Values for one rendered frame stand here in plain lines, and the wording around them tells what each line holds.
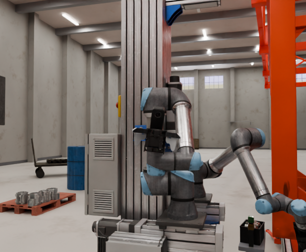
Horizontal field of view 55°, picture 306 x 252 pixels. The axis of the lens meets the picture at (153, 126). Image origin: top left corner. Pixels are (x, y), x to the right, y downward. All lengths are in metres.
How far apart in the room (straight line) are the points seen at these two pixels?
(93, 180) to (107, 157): 0.16
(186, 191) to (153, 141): 0.51
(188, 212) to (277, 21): 1.48
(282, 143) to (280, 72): 0.49
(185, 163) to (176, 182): 0.27
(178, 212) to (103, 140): 0.58
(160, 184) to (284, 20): 1.46
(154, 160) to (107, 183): 0.58
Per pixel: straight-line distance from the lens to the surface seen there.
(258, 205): 1.58
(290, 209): 1.66
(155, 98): 1.42
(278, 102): 2.19
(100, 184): 1.72
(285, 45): 2.26
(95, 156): 1.71
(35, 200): 4.92
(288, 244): 2.59
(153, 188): 1.44
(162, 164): 1.17
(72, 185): 6.69
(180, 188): 1.44
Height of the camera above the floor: 1.23
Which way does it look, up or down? 2 degrees up
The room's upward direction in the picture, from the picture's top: straight up
